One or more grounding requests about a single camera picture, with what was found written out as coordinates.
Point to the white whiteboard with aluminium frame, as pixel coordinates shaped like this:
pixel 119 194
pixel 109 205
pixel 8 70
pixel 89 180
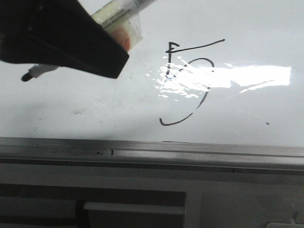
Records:
pixel 212 83

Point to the white taped whiteboard marker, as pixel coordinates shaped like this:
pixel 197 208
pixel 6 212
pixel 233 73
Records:
pixel 118 19

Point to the white object at bottom edge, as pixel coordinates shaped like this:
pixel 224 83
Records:
pixel 291 224

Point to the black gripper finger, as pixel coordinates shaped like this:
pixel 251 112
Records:
pixel 16 46

